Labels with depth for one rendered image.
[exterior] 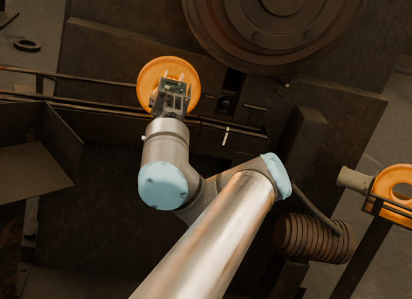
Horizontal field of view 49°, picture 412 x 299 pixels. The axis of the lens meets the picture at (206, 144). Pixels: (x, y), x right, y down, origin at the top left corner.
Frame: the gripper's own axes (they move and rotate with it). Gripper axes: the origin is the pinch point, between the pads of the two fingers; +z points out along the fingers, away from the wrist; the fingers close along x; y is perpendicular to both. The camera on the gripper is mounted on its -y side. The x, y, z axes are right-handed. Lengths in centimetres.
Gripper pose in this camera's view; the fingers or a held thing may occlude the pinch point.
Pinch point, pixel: (170, 81)
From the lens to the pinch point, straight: 111.2
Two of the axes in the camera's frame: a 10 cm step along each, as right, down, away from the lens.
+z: 0.0, -7.0, 7.1
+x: -9.6, -2.0, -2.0
